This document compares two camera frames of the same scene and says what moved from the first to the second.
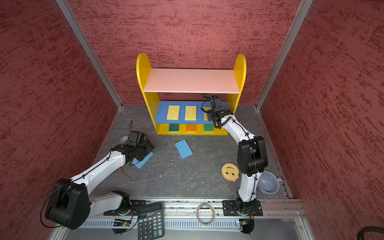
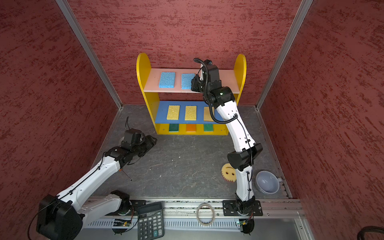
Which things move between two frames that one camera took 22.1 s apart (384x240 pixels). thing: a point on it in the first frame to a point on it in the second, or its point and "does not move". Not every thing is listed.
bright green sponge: (208, 128) does not move
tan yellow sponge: (205, 114) does not move
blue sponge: (144, 161) to (186, 78)
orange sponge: (191, 128) does not move
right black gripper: (210, 118) to (198, 79)
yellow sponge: (173, 112) does not move
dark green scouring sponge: (174, 128) does not move
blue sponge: (183, 148) to (167, 80)
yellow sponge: (190, 113) does not move
